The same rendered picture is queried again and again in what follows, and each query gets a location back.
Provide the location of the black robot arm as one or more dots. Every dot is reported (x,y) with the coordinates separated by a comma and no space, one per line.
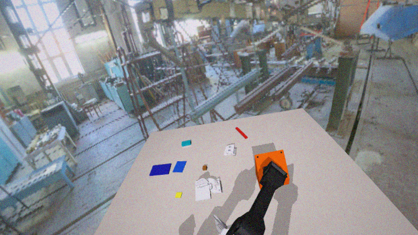
(252,222)

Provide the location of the small teal block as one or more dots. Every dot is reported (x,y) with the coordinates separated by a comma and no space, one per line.
(186,143)

